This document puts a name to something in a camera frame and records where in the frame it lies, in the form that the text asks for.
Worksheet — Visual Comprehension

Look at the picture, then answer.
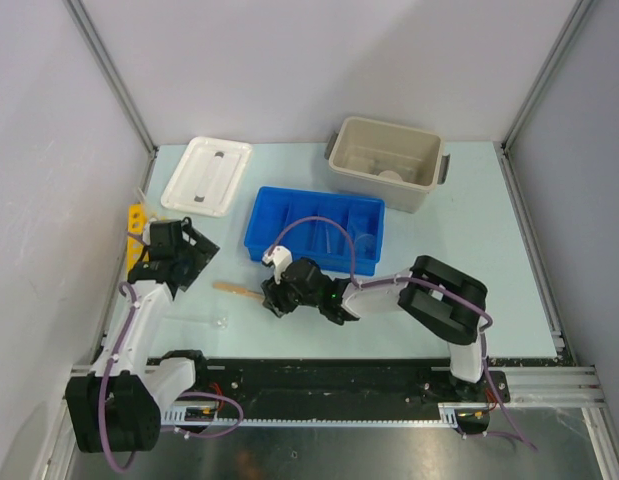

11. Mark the yellow test tube rack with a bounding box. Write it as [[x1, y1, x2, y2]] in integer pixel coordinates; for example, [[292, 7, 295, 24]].
[[125, 203, 148, 273]]

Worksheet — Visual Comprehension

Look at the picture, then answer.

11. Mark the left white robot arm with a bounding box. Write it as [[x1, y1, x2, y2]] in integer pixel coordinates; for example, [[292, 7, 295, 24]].
[[64, 217, 220, 453]]

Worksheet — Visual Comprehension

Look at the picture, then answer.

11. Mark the beige plastic storage bin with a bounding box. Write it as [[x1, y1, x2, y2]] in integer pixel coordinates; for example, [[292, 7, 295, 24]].
[[324, 116, 450, 213]]

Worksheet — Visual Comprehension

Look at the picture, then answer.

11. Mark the white slotted cable duct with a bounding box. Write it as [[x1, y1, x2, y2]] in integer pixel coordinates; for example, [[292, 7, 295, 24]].
[[161, 402, 495, 429]]

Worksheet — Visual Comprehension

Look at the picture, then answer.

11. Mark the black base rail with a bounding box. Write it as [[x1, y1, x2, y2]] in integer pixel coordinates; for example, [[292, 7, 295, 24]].
[[153, 357, 510, 421]]

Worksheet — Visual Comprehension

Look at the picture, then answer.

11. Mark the white plastic bin lid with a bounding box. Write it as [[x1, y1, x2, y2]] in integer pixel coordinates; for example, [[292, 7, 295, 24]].
[[160, 136, 253, 218]]

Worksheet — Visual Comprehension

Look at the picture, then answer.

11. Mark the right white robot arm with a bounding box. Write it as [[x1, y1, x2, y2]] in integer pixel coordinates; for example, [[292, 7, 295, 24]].
[[261, 247, 493, 401]]

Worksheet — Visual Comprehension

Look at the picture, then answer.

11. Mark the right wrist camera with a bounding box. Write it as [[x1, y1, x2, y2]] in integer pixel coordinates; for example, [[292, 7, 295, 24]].
[[261, 245, 293, 283]]

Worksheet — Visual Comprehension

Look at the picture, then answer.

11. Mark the blue divided plastic tray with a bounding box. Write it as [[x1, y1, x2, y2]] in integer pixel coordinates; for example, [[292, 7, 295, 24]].
[[244, 186, 385, 276]]

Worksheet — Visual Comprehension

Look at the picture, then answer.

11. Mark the clear glass test tube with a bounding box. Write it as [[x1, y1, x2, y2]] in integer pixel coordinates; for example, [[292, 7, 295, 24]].
[[135, 187, 159, 220]]

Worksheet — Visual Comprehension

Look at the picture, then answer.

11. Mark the white evaporating dish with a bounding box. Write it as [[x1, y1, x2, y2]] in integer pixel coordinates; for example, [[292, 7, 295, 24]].
[[379, 170, 402, 182]]

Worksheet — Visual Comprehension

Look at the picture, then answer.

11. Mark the wooden test tube clamp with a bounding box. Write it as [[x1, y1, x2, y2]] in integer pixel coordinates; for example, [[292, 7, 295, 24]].
[[212, 282, 264, 302]]

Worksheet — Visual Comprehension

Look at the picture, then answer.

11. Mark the wire gauze with ceramic centre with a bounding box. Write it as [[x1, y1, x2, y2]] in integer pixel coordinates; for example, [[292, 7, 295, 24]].
[[351, 157, 401, 176]]

